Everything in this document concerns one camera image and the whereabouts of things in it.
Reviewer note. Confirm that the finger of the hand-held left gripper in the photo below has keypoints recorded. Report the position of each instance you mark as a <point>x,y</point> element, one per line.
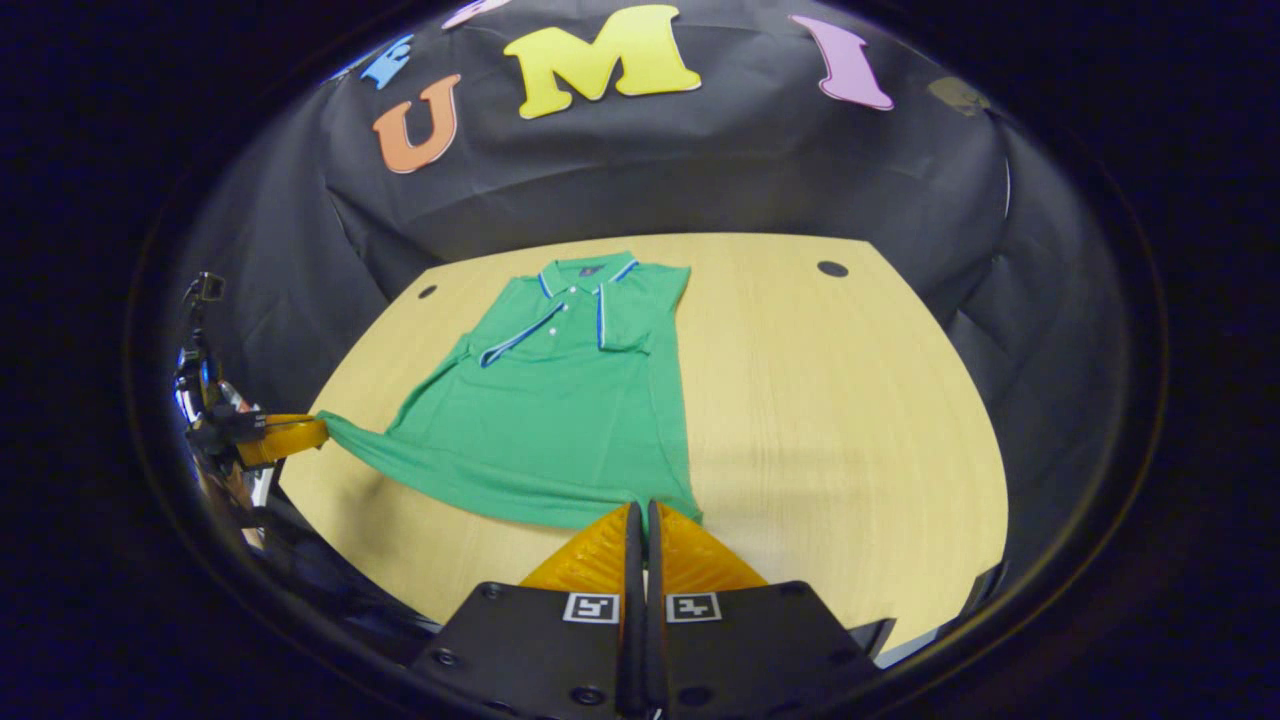
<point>225,430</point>

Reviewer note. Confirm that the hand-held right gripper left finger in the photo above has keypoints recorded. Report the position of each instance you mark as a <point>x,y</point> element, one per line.
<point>520,650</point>

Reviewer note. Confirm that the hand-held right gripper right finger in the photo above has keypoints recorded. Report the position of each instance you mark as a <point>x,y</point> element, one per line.
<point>770,650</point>

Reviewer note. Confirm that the green T-shirt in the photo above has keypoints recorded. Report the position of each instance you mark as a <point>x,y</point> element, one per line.
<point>560,420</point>

